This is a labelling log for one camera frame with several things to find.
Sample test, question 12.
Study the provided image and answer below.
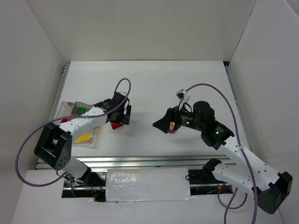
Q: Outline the red flower print block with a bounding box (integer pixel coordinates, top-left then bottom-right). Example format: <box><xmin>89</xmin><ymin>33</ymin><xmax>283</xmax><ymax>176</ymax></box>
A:
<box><xmin>169</xmin><ymin>122</ymin><xmax>175</xmax><ymax>134</ymax></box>

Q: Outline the red brick with cupcake print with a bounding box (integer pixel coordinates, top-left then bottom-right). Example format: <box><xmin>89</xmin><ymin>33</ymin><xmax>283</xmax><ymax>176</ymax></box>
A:
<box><xmin>111</xmin><ymin>123</ymin><xmax>123</xmax><ymax>130</ymax></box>

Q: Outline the green sloped lego brick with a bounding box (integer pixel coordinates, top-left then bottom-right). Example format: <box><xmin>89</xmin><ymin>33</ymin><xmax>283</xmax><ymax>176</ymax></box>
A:
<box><xmin>78</xmin><ymin>107</ymin><xmax>85</xmax><ymax>115</ymax></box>

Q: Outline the yellow lego brick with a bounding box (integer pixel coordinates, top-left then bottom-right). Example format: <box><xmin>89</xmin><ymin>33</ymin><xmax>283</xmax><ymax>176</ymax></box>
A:
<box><xmin>75</xmin><ymin>134</ymin><xmax>91</xmax><ymax>143</ymax></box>

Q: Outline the red lego brick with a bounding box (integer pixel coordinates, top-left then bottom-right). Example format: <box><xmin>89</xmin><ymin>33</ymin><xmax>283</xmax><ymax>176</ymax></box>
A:
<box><xmin>60</xmin><ymin>118</ymin><xmax>70</xmax><ymax>123</ymax></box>

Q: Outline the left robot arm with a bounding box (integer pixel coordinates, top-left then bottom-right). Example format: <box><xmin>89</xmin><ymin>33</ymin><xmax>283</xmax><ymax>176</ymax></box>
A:
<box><xmin>34</xmin><ymin>92</ymin><xmax>131</xmax><ymax>185</ymax></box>

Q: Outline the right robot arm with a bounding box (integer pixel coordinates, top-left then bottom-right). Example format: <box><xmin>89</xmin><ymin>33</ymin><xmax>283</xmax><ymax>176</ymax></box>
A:
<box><xmin>153</xmin><ymin>101</ymin><xmax>293</xmax><ymax>214</ymax></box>

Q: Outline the colourless clear container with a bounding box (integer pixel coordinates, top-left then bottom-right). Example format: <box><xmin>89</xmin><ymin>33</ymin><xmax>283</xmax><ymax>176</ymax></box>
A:
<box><xmin>52</xmin><ymin>101</ymin><xmax>98</xmax><ymax>149</ymax></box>

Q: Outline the white foam cover panel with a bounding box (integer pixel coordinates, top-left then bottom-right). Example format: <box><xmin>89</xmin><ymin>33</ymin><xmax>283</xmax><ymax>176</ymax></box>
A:
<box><xmin>106</xmin><ymin>168</ymin><xmax>191</xmax><ymax>202</ymax></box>

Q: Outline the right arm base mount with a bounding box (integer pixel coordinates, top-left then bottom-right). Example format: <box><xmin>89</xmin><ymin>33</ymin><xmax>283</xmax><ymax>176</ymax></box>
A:
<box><xmin>185</xmin><ymin>159</ymin><xmax>233</xmax><ymax>196</ymax></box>

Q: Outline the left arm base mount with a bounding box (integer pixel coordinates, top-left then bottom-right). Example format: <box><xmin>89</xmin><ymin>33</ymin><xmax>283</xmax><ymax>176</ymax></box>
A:
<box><xmin>61</xmin><ymin>162</ymin><xmax>106</xmax><ymax>202</ymax></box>

